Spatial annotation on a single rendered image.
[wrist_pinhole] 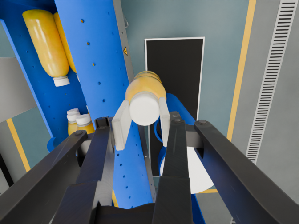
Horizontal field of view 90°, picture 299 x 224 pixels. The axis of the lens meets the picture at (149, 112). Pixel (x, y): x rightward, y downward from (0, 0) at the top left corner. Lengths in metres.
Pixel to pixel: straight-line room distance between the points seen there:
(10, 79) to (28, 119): 1.09
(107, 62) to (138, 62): 1.18
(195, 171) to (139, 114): 0.57
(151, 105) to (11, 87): 0.95
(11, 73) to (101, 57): 0.76
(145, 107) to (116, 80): 0.23
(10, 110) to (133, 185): 0.77
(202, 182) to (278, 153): 1.86
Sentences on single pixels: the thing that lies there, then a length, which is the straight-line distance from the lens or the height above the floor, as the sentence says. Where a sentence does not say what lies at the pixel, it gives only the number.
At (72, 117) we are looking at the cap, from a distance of 0.53.
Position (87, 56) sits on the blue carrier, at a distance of 0.37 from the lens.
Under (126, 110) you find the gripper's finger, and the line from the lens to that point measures 0.17.
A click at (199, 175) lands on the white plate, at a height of 1.04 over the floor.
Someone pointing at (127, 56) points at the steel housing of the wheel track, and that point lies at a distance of 0.69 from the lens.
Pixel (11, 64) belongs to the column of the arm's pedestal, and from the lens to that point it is 1.10.
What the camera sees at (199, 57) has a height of 0.15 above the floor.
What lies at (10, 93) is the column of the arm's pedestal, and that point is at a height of 0.78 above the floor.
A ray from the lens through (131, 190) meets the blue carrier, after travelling 0.54.
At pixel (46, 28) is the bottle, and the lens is 0.50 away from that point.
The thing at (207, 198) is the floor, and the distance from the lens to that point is 2.60.
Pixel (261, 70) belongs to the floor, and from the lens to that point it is 1.96.
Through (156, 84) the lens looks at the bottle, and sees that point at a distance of 0.22.
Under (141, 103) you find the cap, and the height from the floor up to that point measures 1.38.
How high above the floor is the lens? 1.55
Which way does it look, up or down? 70 degrees down
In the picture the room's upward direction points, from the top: 175 degrees clockwise
